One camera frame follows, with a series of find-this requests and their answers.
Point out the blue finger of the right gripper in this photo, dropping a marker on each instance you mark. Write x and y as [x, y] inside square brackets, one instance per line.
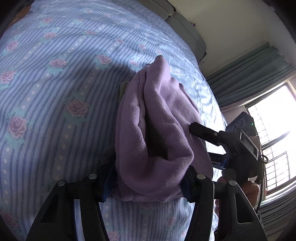
[205, 133]
[219, 161]

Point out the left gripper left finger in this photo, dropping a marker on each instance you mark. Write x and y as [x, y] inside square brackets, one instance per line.
[107, 177]

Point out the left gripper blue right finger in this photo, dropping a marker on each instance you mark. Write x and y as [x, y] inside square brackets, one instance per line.
[187, 184]

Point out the purple sweatshirt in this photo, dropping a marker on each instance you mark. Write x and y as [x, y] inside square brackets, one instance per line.
[153, 144]

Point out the green curtain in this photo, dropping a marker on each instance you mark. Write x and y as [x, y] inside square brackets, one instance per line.
[250, 74]

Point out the blue floral striped bedspread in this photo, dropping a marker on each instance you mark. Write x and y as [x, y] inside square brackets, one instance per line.
[61, 68]

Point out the grey padded headboard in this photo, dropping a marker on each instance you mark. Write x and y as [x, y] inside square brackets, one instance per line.
[179, 24]

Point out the window with frame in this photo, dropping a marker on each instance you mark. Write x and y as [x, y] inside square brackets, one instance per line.
[274, 119]

